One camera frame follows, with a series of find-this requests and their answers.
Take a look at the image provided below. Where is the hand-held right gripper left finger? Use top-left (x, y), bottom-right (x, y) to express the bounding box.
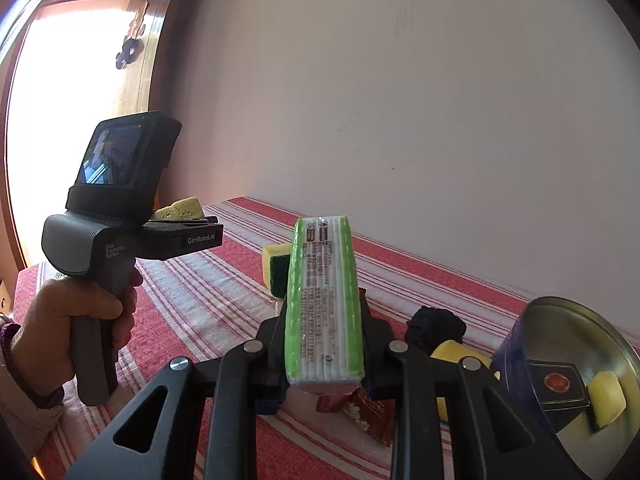
top-left (65, 304), bottom-right (291, 480)

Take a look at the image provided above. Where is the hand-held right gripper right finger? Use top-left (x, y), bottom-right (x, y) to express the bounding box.
top-left (357, 299), bottom-right (567, 480)

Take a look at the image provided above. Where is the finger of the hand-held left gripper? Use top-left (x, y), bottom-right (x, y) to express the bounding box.
top-left (145, 215), bottom-right (221, 234)

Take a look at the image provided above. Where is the small yellow sponge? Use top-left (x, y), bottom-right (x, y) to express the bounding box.
top-left (152, 196), bottom-right (209, 222)

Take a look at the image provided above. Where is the green white tissue packet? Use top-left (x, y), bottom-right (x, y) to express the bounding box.
top-left (283, 214), bottom-right (366, 395)

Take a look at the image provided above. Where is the red brown snack packet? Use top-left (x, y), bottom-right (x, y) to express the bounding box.
top-left (315, 287), bottom-right (397, 448)

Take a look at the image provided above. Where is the blue round tin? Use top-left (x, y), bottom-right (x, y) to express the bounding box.
top-left (492, 295), bottom-right (640, 480)

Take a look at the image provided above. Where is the person's left forearm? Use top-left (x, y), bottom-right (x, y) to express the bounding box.
top-left (0, 312), bottom-right (66, 461)

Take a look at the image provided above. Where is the person's left hand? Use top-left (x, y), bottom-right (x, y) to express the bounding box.
top-left (9, 269), bottom-right (145, 397)

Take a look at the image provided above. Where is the black cloth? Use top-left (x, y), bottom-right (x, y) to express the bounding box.
top-left (404, 304), bottom-right (469, 356)

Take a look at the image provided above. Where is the red striped tablecloth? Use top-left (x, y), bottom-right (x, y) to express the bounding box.
top-left (15, 196), bottom-right (640, 480)

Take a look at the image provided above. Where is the yellow green scouring sponge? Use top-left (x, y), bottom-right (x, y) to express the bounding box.
top-left (261, 242), bottom-right (294, 302)

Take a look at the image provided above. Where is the large yellow sponge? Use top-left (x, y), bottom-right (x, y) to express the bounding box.
top-left (429, 339), bottom-right (501, 424)

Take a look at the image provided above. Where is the bright window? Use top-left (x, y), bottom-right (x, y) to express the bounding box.
top-left (4, 0), bottom-right (167, 266)

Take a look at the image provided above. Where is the dark box with red seal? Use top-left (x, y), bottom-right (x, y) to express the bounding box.
top-left (524, 361), bottom-right (592, 414)

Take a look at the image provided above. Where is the wooden door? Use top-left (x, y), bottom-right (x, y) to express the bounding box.
top-left (114, 0), bottom-right (202, 128)

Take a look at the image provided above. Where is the yellow sponge piece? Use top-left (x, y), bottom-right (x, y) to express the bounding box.
top-left (585, 369), bottom-right (628, 429)

